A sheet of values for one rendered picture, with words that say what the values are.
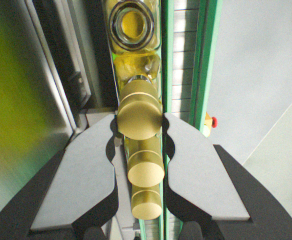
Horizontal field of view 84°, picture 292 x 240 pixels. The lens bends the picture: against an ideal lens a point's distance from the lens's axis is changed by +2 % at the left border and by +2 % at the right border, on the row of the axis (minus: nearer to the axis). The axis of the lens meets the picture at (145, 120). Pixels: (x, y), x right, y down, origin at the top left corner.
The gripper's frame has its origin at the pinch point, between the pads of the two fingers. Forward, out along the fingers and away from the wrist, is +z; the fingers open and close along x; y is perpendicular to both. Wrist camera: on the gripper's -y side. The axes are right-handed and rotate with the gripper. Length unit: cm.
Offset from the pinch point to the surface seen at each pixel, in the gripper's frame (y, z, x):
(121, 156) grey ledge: 30.3, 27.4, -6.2
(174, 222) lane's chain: 71, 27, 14
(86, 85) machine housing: 9.6, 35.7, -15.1
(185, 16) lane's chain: -7.0, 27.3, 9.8
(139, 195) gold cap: 10.0, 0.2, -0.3
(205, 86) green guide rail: 4.6, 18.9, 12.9
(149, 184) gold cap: 6.9, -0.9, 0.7
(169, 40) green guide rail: -3.5, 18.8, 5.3
